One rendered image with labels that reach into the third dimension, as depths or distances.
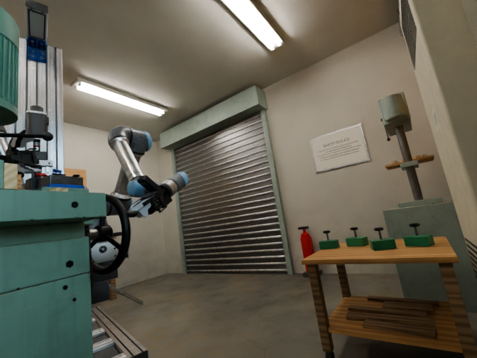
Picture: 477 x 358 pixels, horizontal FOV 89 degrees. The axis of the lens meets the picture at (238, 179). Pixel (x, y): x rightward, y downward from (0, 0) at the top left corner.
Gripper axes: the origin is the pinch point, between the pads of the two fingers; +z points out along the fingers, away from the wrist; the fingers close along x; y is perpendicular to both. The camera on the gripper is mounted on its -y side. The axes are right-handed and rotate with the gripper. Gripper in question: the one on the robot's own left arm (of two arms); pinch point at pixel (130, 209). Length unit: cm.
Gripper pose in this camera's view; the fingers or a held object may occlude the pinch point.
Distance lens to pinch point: 100.3
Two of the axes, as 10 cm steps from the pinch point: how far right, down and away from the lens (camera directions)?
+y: 3.5, 8.9, 2.9
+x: -8.7, 1.9, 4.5
